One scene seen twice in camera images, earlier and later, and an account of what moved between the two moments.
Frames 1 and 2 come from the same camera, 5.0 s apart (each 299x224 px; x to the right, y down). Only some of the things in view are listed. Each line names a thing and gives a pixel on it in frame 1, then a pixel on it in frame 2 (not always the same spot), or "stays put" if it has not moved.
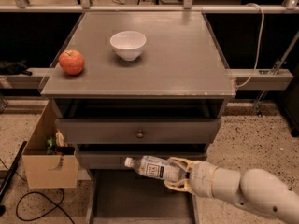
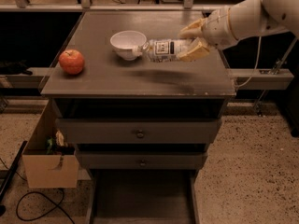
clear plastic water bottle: x=156 y=167 → x=164 y=49
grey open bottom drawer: x=133 y=196 stays put
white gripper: x=202 y=175 → x=217 y=28
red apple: x=71 y=62 stays put
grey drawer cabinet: x=130 y=84 stays put
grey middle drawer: x=116 y=159 stays put
